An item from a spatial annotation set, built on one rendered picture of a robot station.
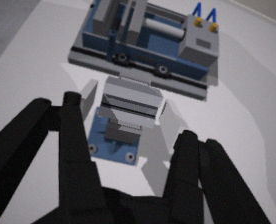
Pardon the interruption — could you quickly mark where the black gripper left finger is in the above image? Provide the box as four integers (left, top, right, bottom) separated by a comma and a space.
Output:
0, 79, 115, 224

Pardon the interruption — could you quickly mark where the dark grey rectangular block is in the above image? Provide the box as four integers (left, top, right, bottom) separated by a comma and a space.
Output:
98, 76, 163, 129

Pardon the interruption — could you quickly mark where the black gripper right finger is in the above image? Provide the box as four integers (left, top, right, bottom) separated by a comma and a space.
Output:
159, 99, 271, 224

